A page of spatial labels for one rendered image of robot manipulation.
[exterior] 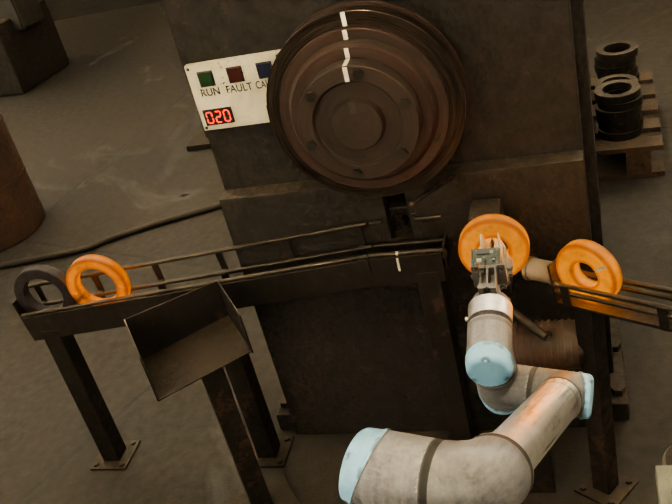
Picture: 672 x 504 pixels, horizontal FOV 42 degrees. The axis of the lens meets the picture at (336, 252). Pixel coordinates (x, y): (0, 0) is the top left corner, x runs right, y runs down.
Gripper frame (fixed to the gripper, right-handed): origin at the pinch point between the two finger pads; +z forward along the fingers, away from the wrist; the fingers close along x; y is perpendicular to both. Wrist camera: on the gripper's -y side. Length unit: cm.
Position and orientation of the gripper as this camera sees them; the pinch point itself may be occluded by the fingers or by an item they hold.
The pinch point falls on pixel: (492, 239)
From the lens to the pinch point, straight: 199.5
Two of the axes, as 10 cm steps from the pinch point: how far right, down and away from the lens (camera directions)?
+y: -2.6, -6.6, -7.1
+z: 1.3, -7.5, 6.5
